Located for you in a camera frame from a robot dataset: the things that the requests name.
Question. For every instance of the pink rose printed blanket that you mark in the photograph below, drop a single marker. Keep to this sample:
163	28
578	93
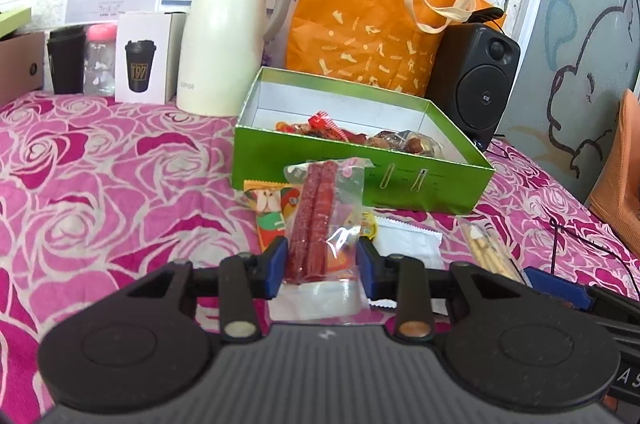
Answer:
100	184

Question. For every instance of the clear packet of red sausages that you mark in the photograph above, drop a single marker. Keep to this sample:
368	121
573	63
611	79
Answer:
315	224

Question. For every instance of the green box lid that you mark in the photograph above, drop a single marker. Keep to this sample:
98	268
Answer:
12	21

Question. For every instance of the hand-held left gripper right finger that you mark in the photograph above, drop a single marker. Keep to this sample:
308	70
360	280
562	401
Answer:
367	266

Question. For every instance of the red striped candy packet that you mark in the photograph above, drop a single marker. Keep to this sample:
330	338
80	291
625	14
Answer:
325	126

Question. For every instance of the large brown cardboard box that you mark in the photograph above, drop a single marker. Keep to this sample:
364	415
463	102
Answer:
20	69

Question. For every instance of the clear bottle with pink lid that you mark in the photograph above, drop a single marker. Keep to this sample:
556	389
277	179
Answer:
101	64

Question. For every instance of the black speaker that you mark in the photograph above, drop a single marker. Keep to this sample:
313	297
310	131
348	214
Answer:
475	79

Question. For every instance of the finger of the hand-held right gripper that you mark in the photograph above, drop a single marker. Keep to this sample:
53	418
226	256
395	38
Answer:
555	286

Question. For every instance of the clear packet of brown snacks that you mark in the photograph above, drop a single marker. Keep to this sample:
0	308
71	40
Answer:
405	141

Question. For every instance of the orange tote bag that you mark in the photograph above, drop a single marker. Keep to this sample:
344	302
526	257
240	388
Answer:
380	14

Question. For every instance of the clear packet of breadsticks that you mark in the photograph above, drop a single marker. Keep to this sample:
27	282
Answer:
487	251

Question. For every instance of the white cup carton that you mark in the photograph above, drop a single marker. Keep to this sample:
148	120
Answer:
142	59

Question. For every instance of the small yellow candy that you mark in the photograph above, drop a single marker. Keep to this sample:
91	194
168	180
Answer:
368	224

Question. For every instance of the white thermos jug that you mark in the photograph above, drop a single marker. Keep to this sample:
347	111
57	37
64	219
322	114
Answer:
220	44

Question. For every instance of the orange cartoon snack packet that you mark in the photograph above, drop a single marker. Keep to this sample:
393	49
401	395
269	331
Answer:
270	209

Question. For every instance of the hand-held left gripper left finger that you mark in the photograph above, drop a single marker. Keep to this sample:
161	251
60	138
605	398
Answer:
275	266

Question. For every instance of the green cardboard box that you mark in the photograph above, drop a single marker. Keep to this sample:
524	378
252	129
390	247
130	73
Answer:
350	154

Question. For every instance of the white snack packet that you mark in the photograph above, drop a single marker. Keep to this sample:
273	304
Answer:
405	241

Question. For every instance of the black cup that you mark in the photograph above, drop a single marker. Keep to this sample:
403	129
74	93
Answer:
65	61

